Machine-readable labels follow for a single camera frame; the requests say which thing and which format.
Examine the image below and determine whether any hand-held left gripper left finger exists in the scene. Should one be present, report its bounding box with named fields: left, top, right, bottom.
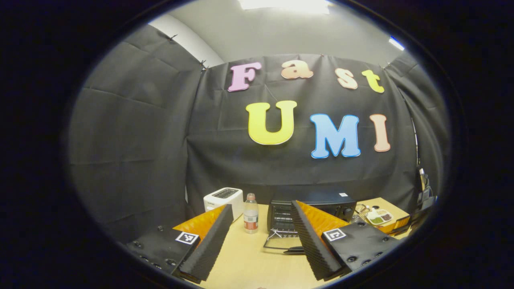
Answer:
left=120, top=204, right=234, bottom=282

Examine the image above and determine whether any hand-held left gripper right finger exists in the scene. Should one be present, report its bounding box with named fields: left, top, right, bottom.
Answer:
left=290, top=200, right=410, bottom=281

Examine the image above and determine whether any black electric oven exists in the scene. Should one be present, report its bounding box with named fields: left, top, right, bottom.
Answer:
left=263, top=189, right=357, bottom=255

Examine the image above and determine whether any white divided condiment dish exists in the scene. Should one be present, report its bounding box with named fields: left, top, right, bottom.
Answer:
left=366, top=208, right=394, bottom=226

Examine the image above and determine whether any white toaster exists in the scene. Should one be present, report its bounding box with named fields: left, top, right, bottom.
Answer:
left=203, top=187, right=244, bottom=221

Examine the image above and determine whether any clear plastic water bottle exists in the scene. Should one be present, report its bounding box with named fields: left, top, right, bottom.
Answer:
left=243, top=193, right=259, bottom=234

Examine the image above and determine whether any black backdrop cloth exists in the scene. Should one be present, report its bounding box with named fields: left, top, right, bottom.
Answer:
left=67, top=24, right=448, bottom=241

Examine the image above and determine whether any large ceiling light panel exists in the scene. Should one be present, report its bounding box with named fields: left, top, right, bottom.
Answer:
left=239, top=0, right=330, bottom=14

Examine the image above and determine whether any metal wire basket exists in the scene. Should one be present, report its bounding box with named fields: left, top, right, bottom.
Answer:
left=353, top=204, right=372, bottom=223

